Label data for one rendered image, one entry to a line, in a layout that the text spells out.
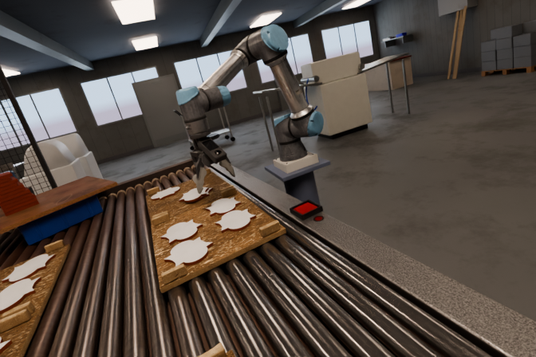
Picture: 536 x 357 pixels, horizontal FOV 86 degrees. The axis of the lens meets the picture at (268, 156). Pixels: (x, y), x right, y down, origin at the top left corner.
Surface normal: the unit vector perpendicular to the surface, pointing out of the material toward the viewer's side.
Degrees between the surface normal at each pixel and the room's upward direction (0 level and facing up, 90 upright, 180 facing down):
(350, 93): 90
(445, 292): 0
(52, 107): 90
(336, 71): 90
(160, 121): 90
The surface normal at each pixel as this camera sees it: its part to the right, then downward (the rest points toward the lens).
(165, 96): 0.33, 0.18
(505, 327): -0.24, -0.94
